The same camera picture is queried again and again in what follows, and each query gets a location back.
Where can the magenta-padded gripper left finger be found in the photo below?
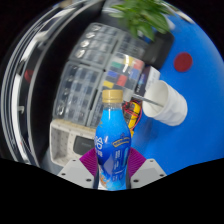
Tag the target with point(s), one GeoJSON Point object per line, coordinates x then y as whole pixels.
{"type": "Point", "coordinates": [78, 171]}

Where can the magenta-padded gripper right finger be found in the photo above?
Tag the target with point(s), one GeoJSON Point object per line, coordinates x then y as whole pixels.
{"type": "Point", "coordinates": [145, 171]}

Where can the blue drink bottle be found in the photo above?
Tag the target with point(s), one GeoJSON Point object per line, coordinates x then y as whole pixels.
{"type": "Point", "coordinates": [111, 143]}

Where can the black zip case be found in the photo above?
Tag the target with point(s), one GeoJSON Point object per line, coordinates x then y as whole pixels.
{"type": "Point", "coordinates": [83, 145]}

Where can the white perforated tray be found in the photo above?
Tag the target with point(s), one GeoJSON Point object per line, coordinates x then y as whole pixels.
{"type": "Point", "coordinates": [61, 143]}

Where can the yellow multimeter with leads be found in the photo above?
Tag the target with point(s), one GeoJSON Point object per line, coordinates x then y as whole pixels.
{"type": "Point", "coordinates": [133, 116]}

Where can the white stirring stick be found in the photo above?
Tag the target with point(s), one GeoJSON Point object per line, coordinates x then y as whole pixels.
{"type": "Point", "coordinates": [146, 100]}

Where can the white paper cup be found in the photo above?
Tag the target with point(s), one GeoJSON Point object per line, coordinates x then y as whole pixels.
{"type": "Point", "coordinates": [170, 103]}

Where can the black overhead shelf unit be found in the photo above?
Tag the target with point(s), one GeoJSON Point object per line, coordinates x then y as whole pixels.
{"type": "Point", "coordinates": [43, 83]}

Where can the flat round red coaster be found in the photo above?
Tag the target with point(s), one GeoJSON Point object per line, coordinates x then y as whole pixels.
{"type": "Point", "coordinates": [183, 62]}

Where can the plain black box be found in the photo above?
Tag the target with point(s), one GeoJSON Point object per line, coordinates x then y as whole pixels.
{"type": "Point", "coordinates": [160, 50]}

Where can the green potted plant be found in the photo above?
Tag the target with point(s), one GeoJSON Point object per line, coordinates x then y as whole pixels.
{"type": "Point", "coordinates": [146, 18]}

